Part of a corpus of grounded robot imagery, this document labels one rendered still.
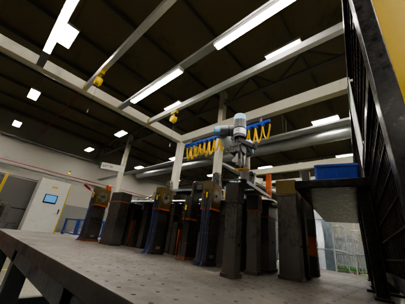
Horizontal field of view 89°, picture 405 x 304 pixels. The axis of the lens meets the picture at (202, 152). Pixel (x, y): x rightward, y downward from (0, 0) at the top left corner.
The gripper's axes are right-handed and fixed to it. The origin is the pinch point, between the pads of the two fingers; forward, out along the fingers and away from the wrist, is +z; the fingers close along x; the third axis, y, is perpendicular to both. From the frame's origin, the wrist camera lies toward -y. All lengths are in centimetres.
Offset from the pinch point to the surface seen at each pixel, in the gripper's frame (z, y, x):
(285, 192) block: 20.3, -26.6, 16.4
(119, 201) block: 22, 78, 20
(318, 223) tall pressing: -47, 41, -651
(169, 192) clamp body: 17.1, 38.3, 16.0
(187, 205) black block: 25.7, 19.9, 20.0
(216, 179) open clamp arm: 12.2, 6.0, 17.3
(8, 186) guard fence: -59, 799, -73
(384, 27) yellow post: -10, -61, 53
